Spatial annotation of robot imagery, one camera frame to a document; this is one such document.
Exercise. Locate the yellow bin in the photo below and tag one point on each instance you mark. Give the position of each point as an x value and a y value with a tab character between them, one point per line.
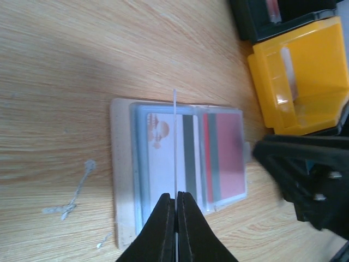
301	79

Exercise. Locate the black bin with red cards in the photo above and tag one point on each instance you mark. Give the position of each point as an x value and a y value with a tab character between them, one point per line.
257	21

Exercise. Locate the beige card holder wallet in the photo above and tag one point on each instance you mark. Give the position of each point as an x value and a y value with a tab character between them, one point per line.
129	137

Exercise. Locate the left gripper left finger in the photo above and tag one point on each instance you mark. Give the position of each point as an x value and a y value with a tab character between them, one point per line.
156	241

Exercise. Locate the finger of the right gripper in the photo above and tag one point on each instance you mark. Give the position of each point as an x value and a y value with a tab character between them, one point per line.
312	173

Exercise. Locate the black bin with teal cards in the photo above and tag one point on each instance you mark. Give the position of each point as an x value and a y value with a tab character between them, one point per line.
342	255

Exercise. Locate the red white credit card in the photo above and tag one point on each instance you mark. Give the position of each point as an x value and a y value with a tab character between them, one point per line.
224	157

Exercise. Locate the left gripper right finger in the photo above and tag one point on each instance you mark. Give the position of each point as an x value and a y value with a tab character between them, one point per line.
196	240

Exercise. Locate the white card with black stripe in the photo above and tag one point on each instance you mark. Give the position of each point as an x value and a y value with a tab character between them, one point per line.
161	159

